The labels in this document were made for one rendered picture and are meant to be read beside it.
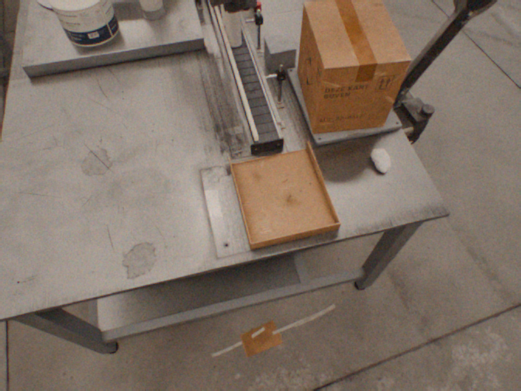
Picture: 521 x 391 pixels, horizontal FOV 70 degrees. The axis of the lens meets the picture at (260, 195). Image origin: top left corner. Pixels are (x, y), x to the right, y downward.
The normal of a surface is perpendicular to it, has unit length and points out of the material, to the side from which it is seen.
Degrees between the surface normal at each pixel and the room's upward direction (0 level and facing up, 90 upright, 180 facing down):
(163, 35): 0
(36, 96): 0
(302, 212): 0
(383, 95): 90
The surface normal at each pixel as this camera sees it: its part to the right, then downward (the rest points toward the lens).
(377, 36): 0.00, -0.51
